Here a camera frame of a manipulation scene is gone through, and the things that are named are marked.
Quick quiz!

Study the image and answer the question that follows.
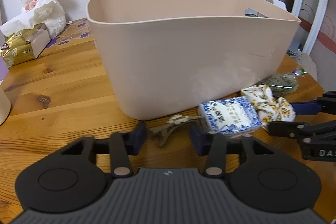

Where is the beige hair clip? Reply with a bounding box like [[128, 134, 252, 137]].
[[149, 114, 202, 147]]

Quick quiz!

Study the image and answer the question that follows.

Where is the white phone stand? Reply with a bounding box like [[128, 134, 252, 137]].
[[273, 0, 288, 11]]

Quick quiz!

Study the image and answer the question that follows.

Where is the purple flower table mat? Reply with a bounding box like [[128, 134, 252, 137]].
[[46, 18, 92, 48]]

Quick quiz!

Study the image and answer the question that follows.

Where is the floral fabric scrunchie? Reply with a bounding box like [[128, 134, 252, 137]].
[[240, 85, 296, 130]]

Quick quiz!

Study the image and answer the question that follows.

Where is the beige plastic storage basket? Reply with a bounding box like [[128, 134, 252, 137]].
[[86, 0, 301, 120]]

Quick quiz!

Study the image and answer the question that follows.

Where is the gold tissue box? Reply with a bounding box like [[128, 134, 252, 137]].
[[1, 10, 51, 68]]

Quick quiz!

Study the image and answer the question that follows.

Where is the white thermos bottle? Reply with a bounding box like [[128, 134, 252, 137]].
[[0, 89, 11, 125]]

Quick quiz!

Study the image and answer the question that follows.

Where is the blue white tissue pack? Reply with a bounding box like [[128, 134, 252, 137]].
[[198, 96, 262, 138]]

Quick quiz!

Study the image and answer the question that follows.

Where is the green dried herb packet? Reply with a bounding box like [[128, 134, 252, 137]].
[[257, 69, 307, 98]]

